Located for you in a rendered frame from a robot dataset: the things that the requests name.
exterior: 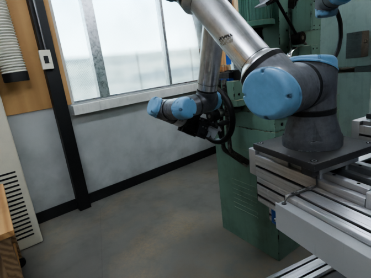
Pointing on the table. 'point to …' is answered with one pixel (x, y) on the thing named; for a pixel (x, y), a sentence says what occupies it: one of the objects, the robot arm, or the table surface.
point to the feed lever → (300, 38)
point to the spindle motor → (256, 14)
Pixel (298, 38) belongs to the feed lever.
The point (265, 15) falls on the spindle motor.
